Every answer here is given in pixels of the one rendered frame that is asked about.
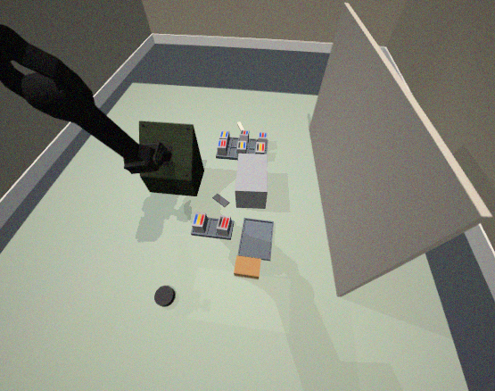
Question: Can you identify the grey flat panel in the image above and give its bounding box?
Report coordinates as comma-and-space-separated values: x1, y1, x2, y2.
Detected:
309, 3, 492, 297

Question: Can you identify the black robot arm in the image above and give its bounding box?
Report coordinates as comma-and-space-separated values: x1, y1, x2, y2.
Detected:
0, 24, 172, 174

